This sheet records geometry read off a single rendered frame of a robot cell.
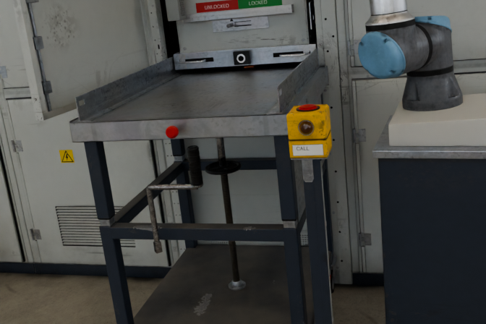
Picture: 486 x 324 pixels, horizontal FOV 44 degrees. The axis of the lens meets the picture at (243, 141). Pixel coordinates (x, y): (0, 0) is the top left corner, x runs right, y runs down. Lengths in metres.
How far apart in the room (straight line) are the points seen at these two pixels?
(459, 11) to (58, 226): 1.79
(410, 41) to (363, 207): 0.92
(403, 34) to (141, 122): 0.70
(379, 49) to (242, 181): 1.02
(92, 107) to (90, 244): 1.03
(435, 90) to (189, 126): 0.63
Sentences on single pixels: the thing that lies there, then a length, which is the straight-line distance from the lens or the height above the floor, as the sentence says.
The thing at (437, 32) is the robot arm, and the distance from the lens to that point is 1.57.
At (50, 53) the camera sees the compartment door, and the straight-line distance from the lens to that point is 1.91.
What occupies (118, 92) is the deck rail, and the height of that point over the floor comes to 0.88.
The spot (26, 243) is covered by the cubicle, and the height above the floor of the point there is 0.15.
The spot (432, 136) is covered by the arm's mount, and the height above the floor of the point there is 0.77.
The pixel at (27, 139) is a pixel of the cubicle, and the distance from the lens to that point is 2.63.
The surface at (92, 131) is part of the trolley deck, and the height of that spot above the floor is 0.82.
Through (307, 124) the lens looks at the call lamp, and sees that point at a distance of 1.23.
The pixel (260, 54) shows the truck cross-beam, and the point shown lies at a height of 0.90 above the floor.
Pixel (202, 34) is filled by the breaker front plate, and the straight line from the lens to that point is 2.27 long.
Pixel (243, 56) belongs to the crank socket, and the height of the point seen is 0.90.
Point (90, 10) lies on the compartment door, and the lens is 2.07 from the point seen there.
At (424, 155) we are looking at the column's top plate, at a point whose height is 0.74.
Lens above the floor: 1.18
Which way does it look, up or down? 15 degrees down
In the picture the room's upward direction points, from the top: 6 degrees counter-clockwise
